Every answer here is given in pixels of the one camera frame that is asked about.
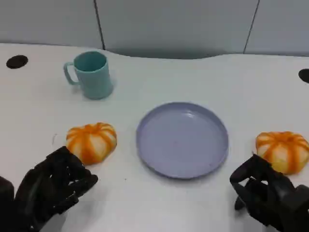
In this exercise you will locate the pale green mug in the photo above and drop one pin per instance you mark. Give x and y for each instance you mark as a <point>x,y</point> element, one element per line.
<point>95,77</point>

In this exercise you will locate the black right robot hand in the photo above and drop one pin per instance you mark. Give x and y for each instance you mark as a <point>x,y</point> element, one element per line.
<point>270,193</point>

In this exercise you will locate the orange and white bread roll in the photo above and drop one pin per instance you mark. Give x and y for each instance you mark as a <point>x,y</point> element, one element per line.
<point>285,149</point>
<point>91,142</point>

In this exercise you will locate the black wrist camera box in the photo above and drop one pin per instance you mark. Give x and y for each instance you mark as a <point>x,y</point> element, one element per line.
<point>6,193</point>
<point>303,205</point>

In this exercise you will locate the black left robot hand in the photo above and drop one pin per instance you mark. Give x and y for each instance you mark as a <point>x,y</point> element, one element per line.
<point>43,188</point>

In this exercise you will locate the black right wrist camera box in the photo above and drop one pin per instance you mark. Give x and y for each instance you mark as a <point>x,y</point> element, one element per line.
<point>303,205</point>

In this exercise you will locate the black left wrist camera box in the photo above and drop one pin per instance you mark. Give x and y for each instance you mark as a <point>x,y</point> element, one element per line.
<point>6,193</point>

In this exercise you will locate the lilac plate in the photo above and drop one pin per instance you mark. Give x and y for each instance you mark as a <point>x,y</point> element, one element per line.
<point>182,140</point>

